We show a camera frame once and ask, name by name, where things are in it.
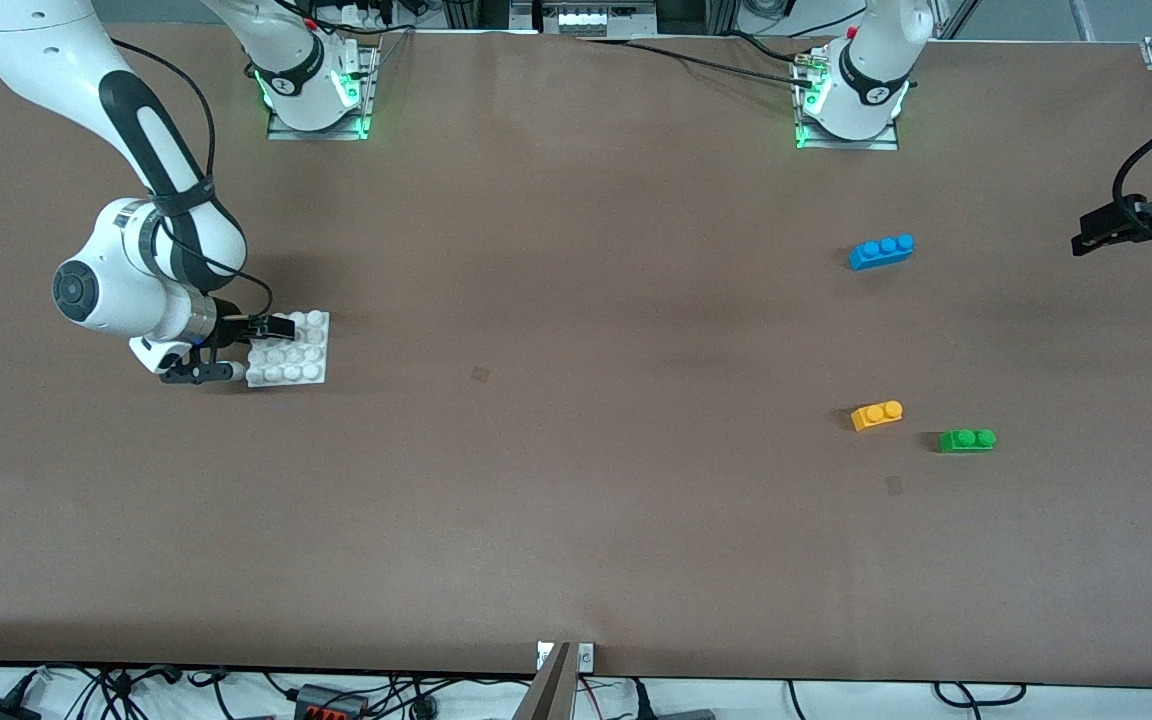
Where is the yellow two-stud block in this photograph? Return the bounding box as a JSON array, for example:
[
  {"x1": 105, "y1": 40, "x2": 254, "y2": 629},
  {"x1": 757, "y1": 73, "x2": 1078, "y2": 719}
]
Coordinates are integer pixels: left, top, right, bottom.
[{"x1": 850, "y1": 400, "x2": 905, "y2": 433}]

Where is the grey slanted pole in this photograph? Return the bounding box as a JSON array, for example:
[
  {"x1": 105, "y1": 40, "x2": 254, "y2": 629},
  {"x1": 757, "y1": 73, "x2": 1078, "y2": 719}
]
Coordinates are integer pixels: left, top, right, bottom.
[{"x1": 514, "y1": 642, "x2": 579, "y2": 720}]

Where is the small metal table bracket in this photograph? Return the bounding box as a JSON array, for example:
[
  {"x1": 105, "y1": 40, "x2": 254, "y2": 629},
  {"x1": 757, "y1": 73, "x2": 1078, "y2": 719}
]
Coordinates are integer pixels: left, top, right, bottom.
[{"x1": 536, "y1": 642, "x2": 595, "y2": 671}]

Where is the white power strip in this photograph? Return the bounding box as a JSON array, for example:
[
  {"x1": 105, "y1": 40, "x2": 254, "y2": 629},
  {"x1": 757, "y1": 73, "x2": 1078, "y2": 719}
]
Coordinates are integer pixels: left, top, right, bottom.
[{"x1": 541, "y1": 0, "x2": 659, "y2": 39}]

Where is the black cable across table edge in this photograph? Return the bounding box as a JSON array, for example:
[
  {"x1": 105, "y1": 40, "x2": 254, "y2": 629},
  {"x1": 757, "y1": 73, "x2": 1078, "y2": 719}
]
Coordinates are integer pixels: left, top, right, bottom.
[{"x1": 576, "y1": 36, "x2": 819, "y2": 83}]

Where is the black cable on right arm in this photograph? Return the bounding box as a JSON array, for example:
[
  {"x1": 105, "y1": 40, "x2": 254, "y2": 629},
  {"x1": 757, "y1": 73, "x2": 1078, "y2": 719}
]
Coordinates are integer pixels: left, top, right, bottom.
[{"x1": 108, "y1": 38, "x2": 275, "y2": 316}]

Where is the blue three-stud block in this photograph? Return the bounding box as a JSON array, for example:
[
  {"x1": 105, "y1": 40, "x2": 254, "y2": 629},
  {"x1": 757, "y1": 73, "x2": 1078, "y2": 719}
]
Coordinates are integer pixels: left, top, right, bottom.
[{"x1": 848, "y1": 234, "x2": 916, "y2": 272}]

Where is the black box with red connectors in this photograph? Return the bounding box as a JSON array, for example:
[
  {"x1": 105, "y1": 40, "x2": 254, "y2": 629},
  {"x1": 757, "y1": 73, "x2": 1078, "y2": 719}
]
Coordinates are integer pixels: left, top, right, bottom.
[{"x1": 294, "y1": 684, "x2": 369, "y2": 720}]

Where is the black looped cable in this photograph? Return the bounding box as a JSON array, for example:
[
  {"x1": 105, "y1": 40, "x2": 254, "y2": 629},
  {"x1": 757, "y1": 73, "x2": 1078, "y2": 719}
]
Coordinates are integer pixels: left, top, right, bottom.
[{"x1": 934, "y1": 682, "x2": 1029, "y2": 707}]

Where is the white studded base plate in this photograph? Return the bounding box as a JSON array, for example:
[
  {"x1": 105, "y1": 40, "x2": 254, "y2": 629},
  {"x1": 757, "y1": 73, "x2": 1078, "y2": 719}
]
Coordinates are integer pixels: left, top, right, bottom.
[{"x1": 244, "y1": 311, "x2": 331, "y2": 389}]

